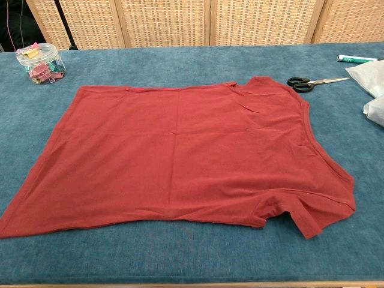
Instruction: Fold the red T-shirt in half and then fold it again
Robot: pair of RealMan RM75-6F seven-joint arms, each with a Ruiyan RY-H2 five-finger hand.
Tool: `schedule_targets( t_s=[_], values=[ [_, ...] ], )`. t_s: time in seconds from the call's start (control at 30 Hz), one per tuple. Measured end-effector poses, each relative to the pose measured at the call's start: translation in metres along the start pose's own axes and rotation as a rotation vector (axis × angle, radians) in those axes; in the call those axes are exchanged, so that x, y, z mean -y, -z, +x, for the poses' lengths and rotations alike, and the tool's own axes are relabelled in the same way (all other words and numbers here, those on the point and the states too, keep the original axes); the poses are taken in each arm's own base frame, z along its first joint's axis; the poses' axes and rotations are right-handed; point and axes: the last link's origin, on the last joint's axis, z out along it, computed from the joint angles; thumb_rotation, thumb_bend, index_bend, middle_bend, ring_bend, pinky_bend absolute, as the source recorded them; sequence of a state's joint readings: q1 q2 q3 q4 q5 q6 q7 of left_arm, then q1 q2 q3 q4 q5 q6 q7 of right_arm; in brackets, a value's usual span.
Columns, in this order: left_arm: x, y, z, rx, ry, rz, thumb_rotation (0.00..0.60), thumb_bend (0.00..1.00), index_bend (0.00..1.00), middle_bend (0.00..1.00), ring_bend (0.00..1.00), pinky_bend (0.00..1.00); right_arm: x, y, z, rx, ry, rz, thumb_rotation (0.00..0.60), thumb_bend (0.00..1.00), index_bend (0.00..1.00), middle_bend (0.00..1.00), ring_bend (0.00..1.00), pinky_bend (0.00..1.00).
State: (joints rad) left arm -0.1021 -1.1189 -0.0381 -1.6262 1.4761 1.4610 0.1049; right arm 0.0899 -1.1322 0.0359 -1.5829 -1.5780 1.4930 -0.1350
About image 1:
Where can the woven wooden folding screen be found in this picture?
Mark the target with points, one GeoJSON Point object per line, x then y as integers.
{"type": "Point", "coordinates": [165, 21]}

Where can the yellow binder clip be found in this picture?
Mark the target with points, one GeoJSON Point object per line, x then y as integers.
{"type": "Point", "coordinates": [30, 53]}

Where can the red t-shirt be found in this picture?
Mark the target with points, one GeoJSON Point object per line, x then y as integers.
{"type": "Point", "coordinates": [180, 150]}

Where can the person in dark trousers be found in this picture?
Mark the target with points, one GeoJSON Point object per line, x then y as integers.
{"type": "Point", "coordinates": [12, 18]}

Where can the white plastic bag with label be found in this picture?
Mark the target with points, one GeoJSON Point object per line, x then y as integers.
{"type": "Point", "coordinates": [369, 78]}

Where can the clear jar of binder clips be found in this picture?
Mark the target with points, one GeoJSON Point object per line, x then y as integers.
{"type": "Point", "coordinates": [45, 66]}

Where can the black tripod stand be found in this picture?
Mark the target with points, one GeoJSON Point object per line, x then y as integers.
{"type": "Point", "coordinates": [64, 24]}

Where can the green and white marker pen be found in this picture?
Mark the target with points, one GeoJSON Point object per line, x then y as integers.
{"type": "Point", "coordinates": [354, 60]}

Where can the blue carpet table mat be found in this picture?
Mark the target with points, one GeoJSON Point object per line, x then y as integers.
{"type": "Point", "coordinates": [180, 258]}

